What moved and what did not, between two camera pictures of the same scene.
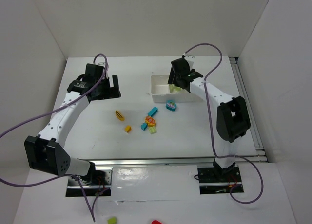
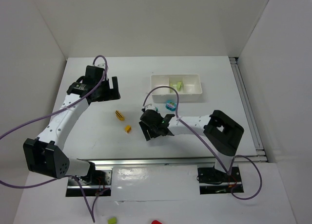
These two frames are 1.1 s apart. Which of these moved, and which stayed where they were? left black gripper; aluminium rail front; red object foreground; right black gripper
Moved: right black gripper
Stayed: aluminium rail front; left black gripper; red object foreground
